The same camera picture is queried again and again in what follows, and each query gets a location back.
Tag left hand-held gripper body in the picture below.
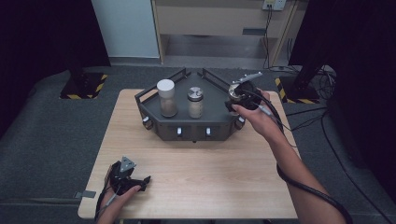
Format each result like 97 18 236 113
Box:
107 156 148 196

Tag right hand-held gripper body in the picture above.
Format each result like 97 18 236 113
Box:
232 71 264 110

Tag silver-lid jar white contents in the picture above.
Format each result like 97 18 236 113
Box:
187 86 205 119

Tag dark grey corner rack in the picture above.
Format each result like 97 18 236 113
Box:
134 67 254 144

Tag white-lid glass jar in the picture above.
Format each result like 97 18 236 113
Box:
156 78 178 119

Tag person's left hand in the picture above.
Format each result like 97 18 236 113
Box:
102 166 143 218

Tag person's right hand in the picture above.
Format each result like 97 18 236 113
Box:
231 89 284 144

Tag grey tape piece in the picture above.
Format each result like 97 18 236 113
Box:
73 189 97 200

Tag black stand with striped base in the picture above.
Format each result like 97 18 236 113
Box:
59 31 108 101
274 0 332 105

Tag grey cabinet label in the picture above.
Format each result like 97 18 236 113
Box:
242 27 267 36

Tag light wooden cabinet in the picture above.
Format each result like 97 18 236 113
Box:
150 0 303 68

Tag black curtain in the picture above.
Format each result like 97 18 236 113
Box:
0 0 112 139
289 0 396 195

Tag white panel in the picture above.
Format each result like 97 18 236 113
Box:
92 0 161 60

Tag left hand-held gripper cable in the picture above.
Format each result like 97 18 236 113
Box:
94 181 120 222

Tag hand-held gripper cable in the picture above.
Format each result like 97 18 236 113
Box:
94 181 120 222
242 88 355 224

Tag black socket cable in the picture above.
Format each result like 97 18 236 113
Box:
262 6 275 70

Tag tangled floor cables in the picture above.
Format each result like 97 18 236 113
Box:
306 64 338 101

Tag white wall socket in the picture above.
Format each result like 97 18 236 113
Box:
262 0 288 12

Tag right hand-held gripper cable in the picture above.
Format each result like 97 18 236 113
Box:
242 88 355 224

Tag long black floor cable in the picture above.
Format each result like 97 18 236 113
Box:
285 106 396 224

